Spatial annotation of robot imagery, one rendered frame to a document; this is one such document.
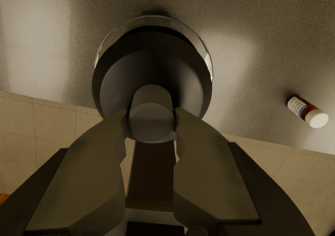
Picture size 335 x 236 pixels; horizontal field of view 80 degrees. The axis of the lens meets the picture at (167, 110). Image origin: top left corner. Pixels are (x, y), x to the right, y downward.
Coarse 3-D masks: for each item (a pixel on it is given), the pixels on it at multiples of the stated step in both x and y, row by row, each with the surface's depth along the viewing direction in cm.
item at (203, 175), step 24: (192, 120) 11; (192, 144) 9; (216, 144) 9; (192, 168) 8; (216, 168) 8; (192, 192) 7; (216, 192) 7; (240, 192) 7; (192, 216) 7; (216, 216) 6; (240, 216) 6
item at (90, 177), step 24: (120, 120) 11; (72, 144) 9; (96, 144) 9; (120, 144) 10; (72, 168) 8; (96, 168) 8; (120, 168) 8; (48, 192) 7; (72, 192) 7; (96, 192) 7; (120, 192) 7; (48, 216) 6; (72, 216) 6; (96, 216) 7; (120, 216) 8
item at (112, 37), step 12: (120, 24) 16; (132, 24) 16; (144, 24) 16; (156, 24) 16; (168, 24) 16; (180, 24) 16; (108, 36) 16; (120, 36) 16; (180, 36) 17; (192, 36) 17; (204, 48) 17; (96, 60) 17; (204, 60) 18
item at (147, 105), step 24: (120, 48) 13; (144, 48) 13; (168, 48) 13; (192, 48) 14; (96, 72) 14; (120, 72) 13; (144, 72) 13; (168, 72) 13; (192, 72) 13; (96, 96) 15; (120, 96) 14; (144, 96) 12; (168, 96) 13; (192, 96) 14; (144, 120) 12; (168, 120) 12
